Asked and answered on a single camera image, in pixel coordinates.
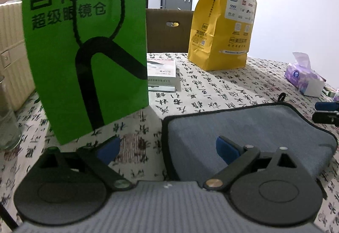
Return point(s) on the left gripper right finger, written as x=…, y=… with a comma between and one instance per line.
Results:
x=237, y=158

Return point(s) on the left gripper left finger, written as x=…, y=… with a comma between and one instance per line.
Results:
x=85, y=170

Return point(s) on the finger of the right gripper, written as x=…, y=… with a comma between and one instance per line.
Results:
x=326, y=117
x=327, y=106

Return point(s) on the purple and grey towel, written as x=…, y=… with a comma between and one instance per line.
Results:
x=191, y=152

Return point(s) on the purple tissue pack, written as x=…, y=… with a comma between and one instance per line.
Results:
x=303, y=77

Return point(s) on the patterned tablecloth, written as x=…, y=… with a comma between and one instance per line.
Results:
x=261, y=81

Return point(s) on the clear glass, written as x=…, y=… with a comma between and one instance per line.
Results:
x=10, y=132

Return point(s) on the white flat box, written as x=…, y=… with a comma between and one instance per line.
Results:
x=162, y=75

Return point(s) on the beige suitcase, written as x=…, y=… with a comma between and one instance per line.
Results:
x=14, y=60

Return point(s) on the yellow paper bag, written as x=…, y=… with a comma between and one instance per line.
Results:
x=220, y=33

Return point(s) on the green paper bag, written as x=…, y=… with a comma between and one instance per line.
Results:
x=88, y=60

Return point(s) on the brown wooden chair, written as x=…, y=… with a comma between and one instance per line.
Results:
x=168, y=30

